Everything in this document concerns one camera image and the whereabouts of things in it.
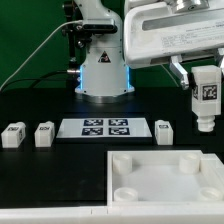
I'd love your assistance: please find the white L-shaped obstacle fence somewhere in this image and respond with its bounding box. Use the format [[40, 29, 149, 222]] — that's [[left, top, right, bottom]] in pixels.
[[0, 153, 224, 224]]

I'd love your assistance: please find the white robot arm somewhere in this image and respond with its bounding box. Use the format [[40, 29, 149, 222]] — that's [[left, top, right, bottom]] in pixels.
[[73, 0, 224, 102]]

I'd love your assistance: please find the white square table top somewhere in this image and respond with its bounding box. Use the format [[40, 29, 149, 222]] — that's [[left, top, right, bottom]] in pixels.
[[107, 150, 224, 206]]

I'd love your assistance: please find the white fiducial marker plate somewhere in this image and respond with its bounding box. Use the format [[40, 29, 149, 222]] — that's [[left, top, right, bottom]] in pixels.
[[57, 118, 152, 139]]

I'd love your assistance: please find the black camera stand pole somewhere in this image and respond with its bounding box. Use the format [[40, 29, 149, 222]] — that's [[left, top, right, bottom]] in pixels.
[[62, 0, 83, 71]]

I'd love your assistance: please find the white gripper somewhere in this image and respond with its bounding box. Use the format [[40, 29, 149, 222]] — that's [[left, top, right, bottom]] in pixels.
[[124, 1, 224, 90]]

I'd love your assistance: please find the white cable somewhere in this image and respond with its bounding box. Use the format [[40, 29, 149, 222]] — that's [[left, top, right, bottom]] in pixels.
[[0, 20, 84, 92]]

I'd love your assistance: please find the black cable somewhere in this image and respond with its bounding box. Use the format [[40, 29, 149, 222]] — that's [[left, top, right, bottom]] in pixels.
[[0, 69, 81, 93]]

